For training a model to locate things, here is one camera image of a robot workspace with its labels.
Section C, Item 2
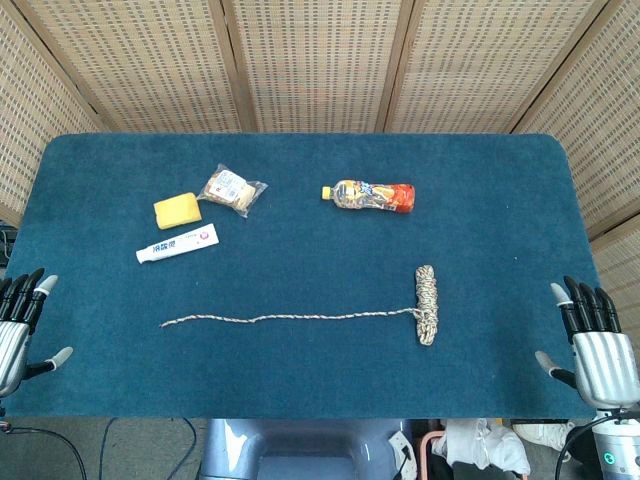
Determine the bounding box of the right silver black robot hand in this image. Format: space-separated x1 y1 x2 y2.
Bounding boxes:
534 275 640 409

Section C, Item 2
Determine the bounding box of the white toothpaste tube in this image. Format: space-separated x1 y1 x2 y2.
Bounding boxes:
135 222 221 265

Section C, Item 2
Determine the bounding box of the clear bag of bread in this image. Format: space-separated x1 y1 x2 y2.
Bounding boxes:
197 163 269 219

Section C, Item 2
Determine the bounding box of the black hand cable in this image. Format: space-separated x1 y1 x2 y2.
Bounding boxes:
0 425 90 480
555 417 604 465

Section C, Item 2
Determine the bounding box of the white sneaker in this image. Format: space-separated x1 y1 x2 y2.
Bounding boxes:
512 421 576 464

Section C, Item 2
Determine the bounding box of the plastic bottle with yellow cap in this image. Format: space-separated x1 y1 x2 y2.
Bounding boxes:
321 178 416 215

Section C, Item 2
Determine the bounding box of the yellow sponge block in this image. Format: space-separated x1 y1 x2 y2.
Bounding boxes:
152 191 204 231

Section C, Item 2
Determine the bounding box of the black device with cables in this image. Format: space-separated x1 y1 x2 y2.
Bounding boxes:
0 222 21 281

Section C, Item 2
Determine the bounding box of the beige speckled braided rope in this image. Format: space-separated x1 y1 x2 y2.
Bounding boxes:
159 264 439 348

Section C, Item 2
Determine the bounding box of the woven bamboo screen panel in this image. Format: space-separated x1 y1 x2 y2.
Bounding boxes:
0 0 109 224
14 0 254 134
222 0 414 134
384 0 601 134
589 214 640 314
514 0 640 239

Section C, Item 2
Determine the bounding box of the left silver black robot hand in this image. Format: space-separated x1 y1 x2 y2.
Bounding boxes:
0 268 74 399

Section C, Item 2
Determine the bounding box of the black left hand cable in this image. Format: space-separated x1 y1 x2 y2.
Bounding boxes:
0 425 90 480

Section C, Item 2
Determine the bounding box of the blue carpet table cover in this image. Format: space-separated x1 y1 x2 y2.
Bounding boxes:
2 132 624 421

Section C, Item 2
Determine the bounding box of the white power strip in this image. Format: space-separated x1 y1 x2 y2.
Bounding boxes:
388 430 417 474

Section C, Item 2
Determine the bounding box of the thin blue floor cable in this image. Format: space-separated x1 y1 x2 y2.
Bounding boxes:
98 418 117 480
167 418 197 480

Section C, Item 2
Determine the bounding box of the blue-grey robot torso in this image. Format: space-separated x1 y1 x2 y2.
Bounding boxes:
198 418 419 480

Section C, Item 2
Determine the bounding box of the black right hand cable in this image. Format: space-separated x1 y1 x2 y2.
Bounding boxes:
555 417 604 465

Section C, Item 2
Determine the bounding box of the pink stool frame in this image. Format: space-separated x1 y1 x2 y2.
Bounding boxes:
417 429 449 480

